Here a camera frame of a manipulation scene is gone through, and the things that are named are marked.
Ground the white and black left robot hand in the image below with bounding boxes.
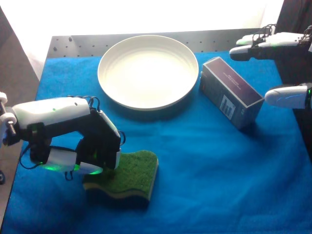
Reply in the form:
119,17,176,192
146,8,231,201
11,95,126,181

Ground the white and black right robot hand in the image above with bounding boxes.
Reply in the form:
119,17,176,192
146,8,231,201
229,23,312,110

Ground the dark purple box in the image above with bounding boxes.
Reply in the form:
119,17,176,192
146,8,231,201
199,56,265,130

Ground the yellow and green sponge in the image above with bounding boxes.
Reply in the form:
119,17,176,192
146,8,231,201
82,150,159,210

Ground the round white plate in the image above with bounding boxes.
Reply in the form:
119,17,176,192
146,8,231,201
97,35,199,112

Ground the blue cloth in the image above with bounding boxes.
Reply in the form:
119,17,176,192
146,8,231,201
0,52,312,234

